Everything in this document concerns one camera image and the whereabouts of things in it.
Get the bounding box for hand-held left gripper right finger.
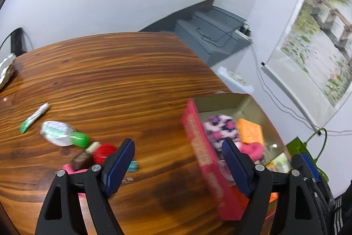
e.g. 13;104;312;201
221;138;328;235

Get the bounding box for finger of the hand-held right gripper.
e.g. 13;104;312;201
291;153;336;224

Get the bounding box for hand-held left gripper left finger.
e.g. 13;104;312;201
34;138;136;235

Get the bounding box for pink rubber toy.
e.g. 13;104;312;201
234;141;266;164

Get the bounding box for pink tin box container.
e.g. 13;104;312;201
181;94;292;222

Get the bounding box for orange plastic cube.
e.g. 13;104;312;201
236;118;265;147

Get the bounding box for leopard print scrunchie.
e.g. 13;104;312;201
203;114;239;151

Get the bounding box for red pom-pom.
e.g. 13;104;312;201
92;143;117;165

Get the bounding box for green bag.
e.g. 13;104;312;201
286;128;329;183

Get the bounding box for yellow green small carton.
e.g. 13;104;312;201
265;154;292;172

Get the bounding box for small pink object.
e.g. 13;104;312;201
62;164;87;197

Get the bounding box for clear bottle green cap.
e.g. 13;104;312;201
41;121;90;149

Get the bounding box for white power strip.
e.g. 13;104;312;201
225;70;251;86
234;21;252;41

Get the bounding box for green white pen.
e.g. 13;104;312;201
19;103;49;134

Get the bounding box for grey stairs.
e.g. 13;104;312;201
137;0;252;66

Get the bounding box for silver foil bag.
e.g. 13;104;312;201
0;53;17;89

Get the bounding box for black chair back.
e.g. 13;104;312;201
10;28;25;55

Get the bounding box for white power cable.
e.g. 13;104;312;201
250;44;352;134

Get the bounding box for black white striped strap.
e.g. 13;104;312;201
334;196;345;233

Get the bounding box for landscape wall poster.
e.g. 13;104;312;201
261;0;352;125

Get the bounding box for black cable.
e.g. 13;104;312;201
196;8;248;47

